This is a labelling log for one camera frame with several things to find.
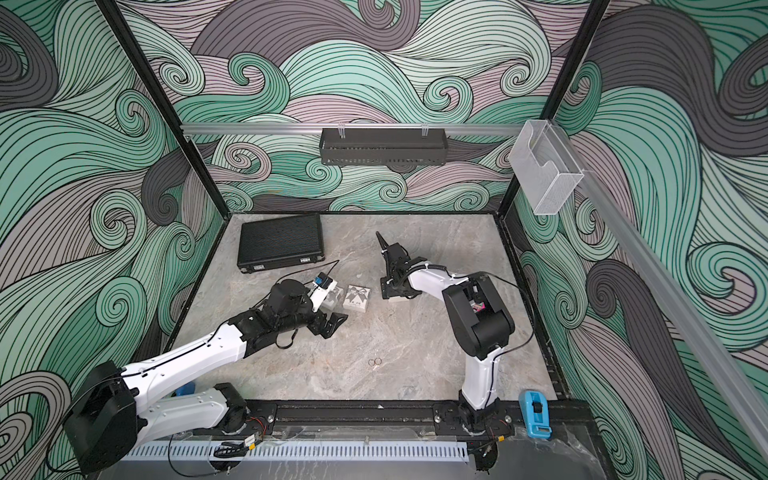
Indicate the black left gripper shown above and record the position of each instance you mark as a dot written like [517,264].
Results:
[330,325]

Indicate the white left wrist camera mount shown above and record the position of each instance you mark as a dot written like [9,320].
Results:
[322,284]

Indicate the blue right clamp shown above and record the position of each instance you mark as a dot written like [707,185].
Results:
[535,413]

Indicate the blue left clamp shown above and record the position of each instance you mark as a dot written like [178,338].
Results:
[186,389]

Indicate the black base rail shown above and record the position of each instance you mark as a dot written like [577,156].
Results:
[442,417]

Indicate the black corner frame post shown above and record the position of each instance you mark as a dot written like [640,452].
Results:
[121,30]

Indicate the clear acrylic wall holder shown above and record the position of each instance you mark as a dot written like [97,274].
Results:
[544,162]

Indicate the black ribbed briefcase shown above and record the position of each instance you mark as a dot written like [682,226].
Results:
[280,243]

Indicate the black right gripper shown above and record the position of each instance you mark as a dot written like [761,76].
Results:
[387,288]

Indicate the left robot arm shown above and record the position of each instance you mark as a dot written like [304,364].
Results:
[120,408]

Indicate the black wall tray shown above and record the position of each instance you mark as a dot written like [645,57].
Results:
[402,147]

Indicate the white slotted cable duct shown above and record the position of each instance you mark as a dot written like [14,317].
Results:
[310,450]

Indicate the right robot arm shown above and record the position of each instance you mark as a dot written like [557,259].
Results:
[479,319]

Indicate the white gift box left bow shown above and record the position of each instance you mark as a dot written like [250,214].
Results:
[333,301]

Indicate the blue clamp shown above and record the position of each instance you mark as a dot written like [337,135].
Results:
[535,413]
[186,389]

